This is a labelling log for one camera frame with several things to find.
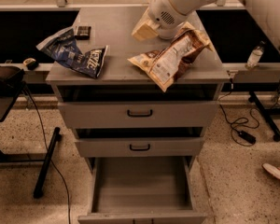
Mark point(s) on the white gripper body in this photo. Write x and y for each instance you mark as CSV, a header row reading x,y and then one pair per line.
x,y
162,20

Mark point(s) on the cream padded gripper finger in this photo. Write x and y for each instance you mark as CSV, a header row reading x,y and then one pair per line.
x,y
146,28

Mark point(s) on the blue chip bag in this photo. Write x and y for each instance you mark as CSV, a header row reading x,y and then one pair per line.
x,y
62,48

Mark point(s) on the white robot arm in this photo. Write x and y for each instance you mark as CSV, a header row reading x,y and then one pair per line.
x,y
266,13

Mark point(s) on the brown chip bag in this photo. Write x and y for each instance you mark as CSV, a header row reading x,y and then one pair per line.
x,y
167,66

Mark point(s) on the grey top drawer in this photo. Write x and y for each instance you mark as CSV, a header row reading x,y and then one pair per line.
x,y
138,114

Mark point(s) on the grey drawer cabinet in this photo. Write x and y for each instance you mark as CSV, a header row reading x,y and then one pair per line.
x,y
120,81

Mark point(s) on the grey middle drawer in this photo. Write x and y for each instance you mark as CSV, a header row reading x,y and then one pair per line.
x,y
139,147

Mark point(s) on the grey open bottom drawer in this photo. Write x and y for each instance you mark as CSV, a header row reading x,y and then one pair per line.
x,y
141,190

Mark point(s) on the white ceramic bowl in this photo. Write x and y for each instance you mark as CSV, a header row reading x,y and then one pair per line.
x,y
166,33

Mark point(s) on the small black box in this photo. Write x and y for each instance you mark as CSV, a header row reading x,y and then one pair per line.
x,y
82,32

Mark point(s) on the clear plastic bottle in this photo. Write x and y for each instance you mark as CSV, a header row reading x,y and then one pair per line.
x,y
255,55

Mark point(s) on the black and yellow tape measure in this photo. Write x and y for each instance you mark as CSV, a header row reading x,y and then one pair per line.
x,y
31,63

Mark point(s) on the black stand leg right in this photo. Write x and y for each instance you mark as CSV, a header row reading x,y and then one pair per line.
x,y
254,99

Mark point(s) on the black device on side table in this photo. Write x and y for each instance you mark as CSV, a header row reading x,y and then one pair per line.
x,y
10,80

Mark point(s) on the white and red shoe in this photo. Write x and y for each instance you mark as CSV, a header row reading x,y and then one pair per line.
x,y
275,171

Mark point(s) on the black power adapter with cable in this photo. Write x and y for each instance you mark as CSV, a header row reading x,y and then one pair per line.
x,y
237,126

